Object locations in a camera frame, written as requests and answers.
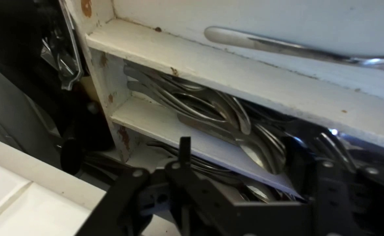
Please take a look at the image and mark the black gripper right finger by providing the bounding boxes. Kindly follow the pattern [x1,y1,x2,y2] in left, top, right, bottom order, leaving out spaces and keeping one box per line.
[283,135,384,236]

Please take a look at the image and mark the white wooden cutlery organizer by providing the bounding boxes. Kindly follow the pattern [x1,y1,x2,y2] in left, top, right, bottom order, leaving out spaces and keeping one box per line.
[61,0,384,201]

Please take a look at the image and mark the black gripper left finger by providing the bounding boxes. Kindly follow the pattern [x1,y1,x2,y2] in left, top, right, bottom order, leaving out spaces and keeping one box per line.
[78,135,236,236]

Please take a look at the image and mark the black flat plastic utensil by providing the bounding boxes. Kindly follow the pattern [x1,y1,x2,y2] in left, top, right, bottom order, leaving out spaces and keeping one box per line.
[0,0,92,142]

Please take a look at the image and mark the slim stainless steel utensil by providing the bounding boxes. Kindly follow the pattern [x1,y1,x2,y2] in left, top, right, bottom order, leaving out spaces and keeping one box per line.
[242,181,289,203]
[147,139,245,185]

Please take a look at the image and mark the shiny crumpled plastic wrap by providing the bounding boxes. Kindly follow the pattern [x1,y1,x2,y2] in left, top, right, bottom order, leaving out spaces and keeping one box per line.
[39,25,82,92]

